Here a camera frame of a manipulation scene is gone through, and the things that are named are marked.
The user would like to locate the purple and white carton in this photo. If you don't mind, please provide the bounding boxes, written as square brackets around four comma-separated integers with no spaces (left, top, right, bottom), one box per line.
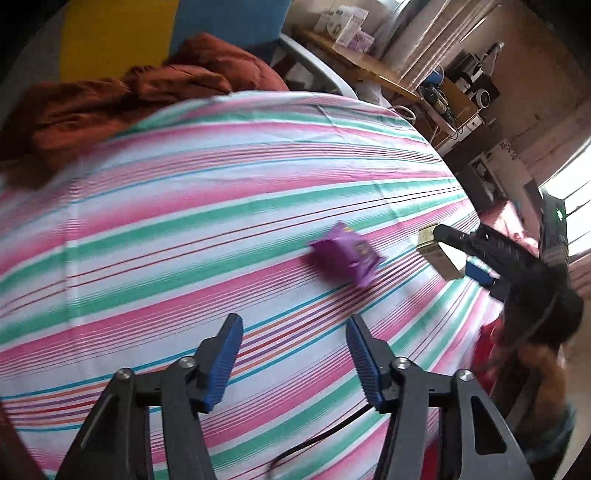
[344,30,376,52]

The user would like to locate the purple snack packet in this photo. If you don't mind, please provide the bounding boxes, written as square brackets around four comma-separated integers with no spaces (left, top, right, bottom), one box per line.
[308,222,384,289]

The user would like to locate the brown quilted blanket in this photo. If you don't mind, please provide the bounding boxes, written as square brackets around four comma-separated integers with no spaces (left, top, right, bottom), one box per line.
[0,32,289,188]

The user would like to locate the patterned curtain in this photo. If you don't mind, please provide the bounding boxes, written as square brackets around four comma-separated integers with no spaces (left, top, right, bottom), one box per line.
[383,0,502,79]

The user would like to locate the wooden desk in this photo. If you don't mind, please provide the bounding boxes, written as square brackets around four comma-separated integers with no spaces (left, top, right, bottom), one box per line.
[295,28,485,148]

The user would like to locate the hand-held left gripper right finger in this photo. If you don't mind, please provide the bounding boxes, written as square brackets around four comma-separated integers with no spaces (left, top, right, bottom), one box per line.
[346,314,534,480]

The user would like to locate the black speaker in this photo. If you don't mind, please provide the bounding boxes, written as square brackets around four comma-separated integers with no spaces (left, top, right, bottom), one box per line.
[462,69,502,109]

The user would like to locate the white bed rail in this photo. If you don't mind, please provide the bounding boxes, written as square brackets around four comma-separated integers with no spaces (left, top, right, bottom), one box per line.
[277,34,358,100]

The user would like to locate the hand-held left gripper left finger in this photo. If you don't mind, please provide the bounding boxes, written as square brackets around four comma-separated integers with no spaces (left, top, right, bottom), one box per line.
[55,313,245,480]

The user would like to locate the grey yellow blue headboard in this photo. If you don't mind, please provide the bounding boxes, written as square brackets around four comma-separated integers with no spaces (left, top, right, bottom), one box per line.
[14,0,291,84]

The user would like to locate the person's right forearm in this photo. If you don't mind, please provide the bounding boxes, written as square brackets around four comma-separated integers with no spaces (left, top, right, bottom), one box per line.
[489,342,578,467]

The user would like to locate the black cable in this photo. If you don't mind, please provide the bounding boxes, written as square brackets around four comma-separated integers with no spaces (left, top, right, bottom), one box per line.
[268,401,384,480]

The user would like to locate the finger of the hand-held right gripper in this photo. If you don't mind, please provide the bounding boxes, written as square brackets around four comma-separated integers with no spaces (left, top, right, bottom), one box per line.
[464,259,502,296]
[434,224,532,278]

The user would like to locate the cardboard box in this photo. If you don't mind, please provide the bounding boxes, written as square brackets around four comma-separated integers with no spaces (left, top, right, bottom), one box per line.
[441,76,481,123]

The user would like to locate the small gold box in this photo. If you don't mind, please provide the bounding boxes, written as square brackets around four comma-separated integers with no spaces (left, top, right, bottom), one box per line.
[416,224,467,281]

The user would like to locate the striped bedsheet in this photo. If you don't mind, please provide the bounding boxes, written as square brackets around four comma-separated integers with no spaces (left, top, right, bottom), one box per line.
[0,90,504,480]

